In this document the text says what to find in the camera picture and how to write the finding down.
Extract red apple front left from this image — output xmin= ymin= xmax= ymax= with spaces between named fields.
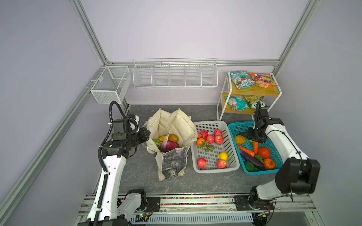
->
xmin=197 ymin=158 xmax=207 ymax=169

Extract cream canvas grocery bag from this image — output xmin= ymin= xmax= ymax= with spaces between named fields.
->
xmin=144 ymin=109 xmax=198 ymax=181

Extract white plastic fruit basket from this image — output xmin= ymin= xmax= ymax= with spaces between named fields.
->
xmin=191 ymin=121 xmax=240 ymax=174

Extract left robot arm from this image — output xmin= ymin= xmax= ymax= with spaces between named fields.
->
xmin=80 ymin=101 xmax=150 ymax=226

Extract green avocado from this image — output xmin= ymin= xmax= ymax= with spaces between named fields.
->
xmin=244 ymin=162 xmax=255 ymax=172

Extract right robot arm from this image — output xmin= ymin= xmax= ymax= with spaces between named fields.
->
xmin=242 ymin=101 xmax=321 ymax=210

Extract red apple front right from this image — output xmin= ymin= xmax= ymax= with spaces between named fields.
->
xmin=216 ymin=159 xmax=227 ymax=169

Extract yellow lemon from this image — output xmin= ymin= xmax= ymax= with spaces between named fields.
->
xmin=218 ymin=152 xmax=228 ymax=161

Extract small orange persimmon with leaves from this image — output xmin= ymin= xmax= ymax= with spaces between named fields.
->
xmin=197 ymin=137 xmax=205 ymax=147

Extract green Foxs snack bag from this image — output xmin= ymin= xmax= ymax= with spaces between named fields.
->
xmin=243 ymin=95 xmax=268 ymax=110

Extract small white mesh basket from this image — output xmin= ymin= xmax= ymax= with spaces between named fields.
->
xmin=90 ymin=66 xmax=132 ymax=104

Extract red apple back cluster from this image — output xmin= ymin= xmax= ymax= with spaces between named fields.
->
xmin=205 ymin=135 xmax=215 ymax=144

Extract wooden two-tier shelf rack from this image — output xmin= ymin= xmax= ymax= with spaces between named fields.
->
xmin=216 ymin=71 xmax=283 ymax=120

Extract teal snack bag top shelf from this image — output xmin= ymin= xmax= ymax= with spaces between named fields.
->
xmin=230 ymin=71 xmax=256 ymax=89

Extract teal snack bag shelf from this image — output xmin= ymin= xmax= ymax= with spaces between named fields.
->
xmin=230 ymin=71 xmax=256 ymax=89
xmin=228 ymin=96 xmax=249 ymax=111

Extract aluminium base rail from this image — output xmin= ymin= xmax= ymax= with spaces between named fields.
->
xmin=79 ymin=192 xmax=317 ymax=226

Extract pink dragon fruit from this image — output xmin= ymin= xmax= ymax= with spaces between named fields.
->
xmin=153 ymin=139 xmax=179 ymax=152

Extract long white wire basket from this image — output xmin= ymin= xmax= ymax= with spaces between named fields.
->
xmin=133 ymin=58 xmax=218 ymax=89

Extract teal snack bag lower shelf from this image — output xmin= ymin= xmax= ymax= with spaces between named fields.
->
xmin=228 ymin=96 xmax=249 ymax=111

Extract teal plastic vegetable basket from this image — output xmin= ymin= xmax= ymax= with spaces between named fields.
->
xmin=228 ymin=121 xmax=283 ymax=175

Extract orange carrot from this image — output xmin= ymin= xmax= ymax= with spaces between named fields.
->
xmin=237 ymin=146 xmax=255 ymax=157

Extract red tomato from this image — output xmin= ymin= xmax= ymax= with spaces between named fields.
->
xmin=258 ymin=147 xmax=271 ymax=159

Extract yellow squash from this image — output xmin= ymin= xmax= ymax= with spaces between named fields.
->
xmin=234 ymin=135 xmax=246 ymax=146

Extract orange snack bag top shelf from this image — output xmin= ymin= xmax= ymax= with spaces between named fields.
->
xmin=250 ymin=73 xmax=277 ymax=88

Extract brown potato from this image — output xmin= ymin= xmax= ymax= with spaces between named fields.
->
xmin=168 ymin=134 xmax=179 ymax=143

